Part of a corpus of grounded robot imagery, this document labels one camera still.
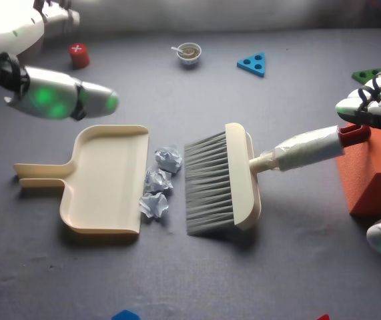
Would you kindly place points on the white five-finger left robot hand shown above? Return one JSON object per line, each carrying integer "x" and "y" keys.
{"x": 53, "y": 96}

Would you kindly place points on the cream plastic dustpan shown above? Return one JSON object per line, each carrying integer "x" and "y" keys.
{"x": 106, "y": 180}

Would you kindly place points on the green triangle block with holes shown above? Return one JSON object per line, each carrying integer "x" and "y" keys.
{"x": 365, "y": 76}

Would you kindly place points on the red cylinder with white cross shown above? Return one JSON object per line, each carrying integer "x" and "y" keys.
{"x": 79, "y": 56}

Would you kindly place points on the large orange foam block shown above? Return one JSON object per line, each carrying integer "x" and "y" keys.
{"x": 377, "y": 180}

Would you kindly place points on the crumpled white paper ball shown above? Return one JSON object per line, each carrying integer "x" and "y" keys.
{"x": 158, "y": 181}
{"x": 154, "y": 205}
{"x": 168, "y": 159}

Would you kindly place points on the small white spoon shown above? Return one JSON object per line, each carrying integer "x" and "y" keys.
{"x": 177, "y": 50}

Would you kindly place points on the blue triangle block with holes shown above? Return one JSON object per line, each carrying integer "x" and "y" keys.
{"x": 253, "y": 66}

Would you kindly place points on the small white cup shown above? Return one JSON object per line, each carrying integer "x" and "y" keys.
{"x": 190, "y": 60}

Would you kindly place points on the grey table cloth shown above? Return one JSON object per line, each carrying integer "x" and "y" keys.
{"x": 190, "y": 273}

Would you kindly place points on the red triangle block with holes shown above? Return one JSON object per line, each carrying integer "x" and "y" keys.
{"x": 323, "y": 317}

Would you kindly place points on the blue hexagonal block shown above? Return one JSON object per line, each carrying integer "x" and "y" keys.
{"x": 125, "y": 315}

